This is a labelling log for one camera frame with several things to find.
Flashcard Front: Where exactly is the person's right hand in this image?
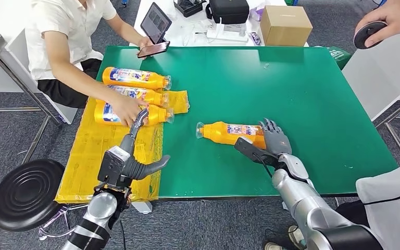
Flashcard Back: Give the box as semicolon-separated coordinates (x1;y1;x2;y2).
110;95;149;128

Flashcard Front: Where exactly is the person's left hand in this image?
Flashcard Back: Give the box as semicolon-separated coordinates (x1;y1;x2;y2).
137;36;154;49

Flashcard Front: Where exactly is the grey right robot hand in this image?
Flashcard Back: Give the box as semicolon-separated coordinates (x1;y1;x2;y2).
258;118;293;157

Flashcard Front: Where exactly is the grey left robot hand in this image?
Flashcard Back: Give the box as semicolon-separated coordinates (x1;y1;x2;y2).
118;108;171;181

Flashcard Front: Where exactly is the black smartphone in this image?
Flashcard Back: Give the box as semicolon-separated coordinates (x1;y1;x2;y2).
137;41;171;59

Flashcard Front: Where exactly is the orange detergent bottle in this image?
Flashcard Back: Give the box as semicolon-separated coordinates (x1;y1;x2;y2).
102;67;172;91
195;121;268;149
94;99;175;127
107;85;170;108

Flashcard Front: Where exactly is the black round disc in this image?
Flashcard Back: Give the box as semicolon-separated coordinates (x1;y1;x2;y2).
353;20;389;50

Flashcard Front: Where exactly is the black tablet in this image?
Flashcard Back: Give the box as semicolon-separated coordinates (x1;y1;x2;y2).
140;2;173;45

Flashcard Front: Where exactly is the yellow taped cardboard mat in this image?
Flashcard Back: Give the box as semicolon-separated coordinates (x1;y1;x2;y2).
55;90;190;204

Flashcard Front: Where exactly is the white desk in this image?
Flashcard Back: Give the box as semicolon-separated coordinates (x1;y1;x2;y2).
130;0;309;47

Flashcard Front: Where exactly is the white table foot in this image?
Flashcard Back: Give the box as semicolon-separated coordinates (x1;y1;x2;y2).
131;201;154;215

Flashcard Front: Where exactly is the black plastic tray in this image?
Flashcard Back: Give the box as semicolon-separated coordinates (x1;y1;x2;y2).
173;0;208;18

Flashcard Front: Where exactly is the white side table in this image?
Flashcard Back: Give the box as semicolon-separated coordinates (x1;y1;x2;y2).
341;20;400;163

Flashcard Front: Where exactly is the green bag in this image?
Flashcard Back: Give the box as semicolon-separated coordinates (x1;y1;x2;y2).
315;46;353;71

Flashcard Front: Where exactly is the white power strip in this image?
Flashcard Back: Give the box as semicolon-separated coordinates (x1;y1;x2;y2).
206;24;249;43

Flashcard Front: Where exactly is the person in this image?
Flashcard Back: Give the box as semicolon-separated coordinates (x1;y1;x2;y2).
264;158;400;250
24;0;154;128

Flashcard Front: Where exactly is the black zipped case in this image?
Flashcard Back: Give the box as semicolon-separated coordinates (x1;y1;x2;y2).
206;0;250;25

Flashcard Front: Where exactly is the small printed packet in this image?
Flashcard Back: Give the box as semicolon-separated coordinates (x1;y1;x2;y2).
249;31;263;46

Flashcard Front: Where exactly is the black round stool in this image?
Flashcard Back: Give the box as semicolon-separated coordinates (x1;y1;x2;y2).
0;158;83;242

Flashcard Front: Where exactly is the brown cardboard box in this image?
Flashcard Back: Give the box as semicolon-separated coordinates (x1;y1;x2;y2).
259;5;313;47

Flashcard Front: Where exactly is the purple packet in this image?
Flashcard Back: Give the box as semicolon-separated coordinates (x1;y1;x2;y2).
249;4;266;21

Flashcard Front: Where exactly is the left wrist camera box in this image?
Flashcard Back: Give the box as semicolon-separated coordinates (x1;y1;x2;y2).
97;145;132;187

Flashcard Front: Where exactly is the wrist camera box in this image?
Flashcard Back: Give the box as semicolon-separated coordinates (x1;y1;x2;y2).
234;136;279;168
97;145;132;187

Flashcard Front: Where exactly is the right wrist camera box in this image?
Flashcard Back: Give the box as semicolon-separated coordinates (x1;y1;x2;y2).
234;136;279;168

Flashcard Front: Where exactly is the black cable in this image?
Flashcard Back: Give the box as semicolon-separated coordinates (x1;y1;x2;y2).
362;189;400;207

